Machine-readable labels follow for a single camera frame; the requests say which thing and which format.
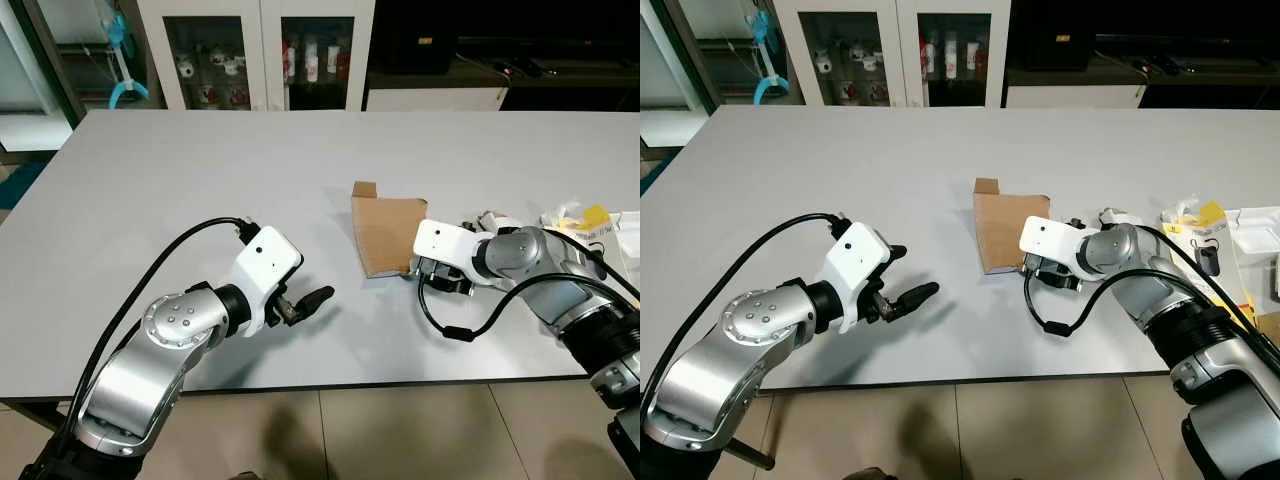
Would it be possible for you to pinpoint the brown cardboard piece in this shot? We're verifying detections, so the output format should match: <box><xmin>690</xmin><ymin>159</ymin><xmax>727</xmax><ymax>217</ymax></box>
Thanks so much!
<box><xmin>351</xmin><ymin>181</ymin><xmax>430</xmax><ymax>279</ymax></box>
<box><xmin>973</xmin><ymin>178</ymin><xmax>1052</xmax><ymax>275</ymax></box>

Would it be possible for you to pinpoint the yellow retail blister pack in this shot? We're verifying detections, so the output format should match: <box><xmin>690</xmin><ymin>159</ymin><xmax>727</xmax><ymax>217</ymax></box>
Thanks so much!
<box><xmin>1160</xmin><ymin>200</ymin><xmax>1241</xmax><ymax>311</ymax></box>
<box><xmin>542</xmin><ymin>204</ymin><xmax>623</xmax><ymax>276</ymax></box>

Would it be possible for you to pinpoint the white drawer unit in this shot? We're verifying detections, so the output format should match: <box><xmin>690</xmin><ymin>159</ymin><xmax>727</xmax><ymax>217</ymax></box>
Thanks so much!
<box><xmin>1004</xmin><ymin>84</ymin><xmax>1146</xmax><ymax>109</ymax></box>
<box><xmin>364</xmin><ymin>87</ymin><xmax>508</xmax><ymax>112</ymax></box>

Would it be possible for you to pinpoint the white foam box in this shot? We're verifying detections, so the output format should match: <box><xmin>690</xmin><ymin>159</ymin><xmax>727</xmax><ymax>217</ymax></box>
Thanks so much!
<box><xmin>1225</xmin><ymin>205</ymin><xmax>1280</xmax><ymax>303</ymax></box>
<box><xmin>610</xmin><ymin>211</ymin><xmax>641</xmax><ymax>276</ymax></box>

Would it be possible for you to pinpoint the black table leg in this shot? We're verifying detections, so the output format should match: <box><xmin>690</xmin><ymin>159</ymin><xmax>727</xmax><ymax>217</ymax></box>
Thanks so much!
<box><xmin>724</xmin><ymin>443</ymin><xmax>777</xmax><ymax>472</ymax></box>

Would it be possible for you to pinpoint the white glass door cabinet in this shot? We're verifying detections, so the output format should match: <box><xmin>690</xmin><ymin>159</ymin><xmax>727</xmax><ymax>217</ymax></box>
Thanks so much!
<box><xmin>135</xmin><ymin>0</ymin><xmax>377</xmax><ymax>112</ymax></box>
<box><xmin>770</xmin><ymin>0</ymin><xmax>1012</xmax><ymax>109</ymax></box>

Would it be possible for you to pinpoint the blue and white hanging tool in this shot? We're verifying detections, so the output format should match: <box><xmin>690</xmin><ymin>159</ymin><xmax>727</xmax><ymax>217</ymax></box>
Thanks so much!
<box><xmin>745</xmin><ymin>8</ymin><xmax>791</xmax><ymax>104</ymax></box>
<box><xmin>103</xmin><ymin>12</ymin><xmax>151</xmax><ymax>109</ymax></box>

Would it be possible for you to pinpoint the black box on shelf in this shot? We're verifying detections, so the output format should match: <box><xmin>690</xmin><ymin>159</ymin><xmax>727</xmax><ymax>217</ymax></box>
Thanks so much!
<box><xmin>378</xmin><ymin>0</ymin><xmax>458</xmax><ymax>77</ymax></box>
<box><xmin>1017</xmin><ymin>0</ymin><xmax>1096</xmax><ymax>73</ymax></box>

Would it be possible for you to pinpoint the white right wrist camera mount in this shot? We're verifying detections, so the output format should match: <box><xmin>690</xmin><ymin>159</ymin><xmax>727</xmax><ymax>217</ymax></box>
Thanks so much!
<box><xmin>1019</xmin><ymin>215</ymin><xmax>1097</xmax><ymax>278</ymax></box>
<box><xmin>413</xmin><ymin>220</ymin><xmax>491</xmax><ymax>287</ymax></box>

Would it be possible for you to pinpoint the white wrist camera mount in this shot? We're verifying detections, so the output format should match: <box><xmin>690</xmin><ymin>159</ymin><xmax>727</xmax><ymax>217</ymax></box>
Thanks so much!
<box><xmin>413</xmin><ymin>220</ymin><xmax>491</xmax><ymax>287</ymax></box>
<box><xmin>232</xmin><ymin>226</ymin><xmax>304</xmax><ymax>337</ymax></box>
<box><xmin>1019</xmin><ymin>215</ymin><xmax>1097</xmax><ymax>278</ymax></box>
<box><xmin>820</xmin><ymin>221</ymin><xmax>895</xmax><ymax>334</ymax></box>

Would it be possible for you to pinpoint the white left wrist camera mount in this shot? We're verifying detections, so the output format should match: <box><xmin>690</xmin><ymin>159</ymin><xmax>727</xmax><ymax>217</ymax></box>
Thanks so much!
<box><xmin>820</xmin><ymin>221</ymin><xmax>895</xmax><ymax>334</ymax></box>
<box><xmin>232</xmin><ymin>226</ymin><xmax>304</xmax><ymax>337</ymax></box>

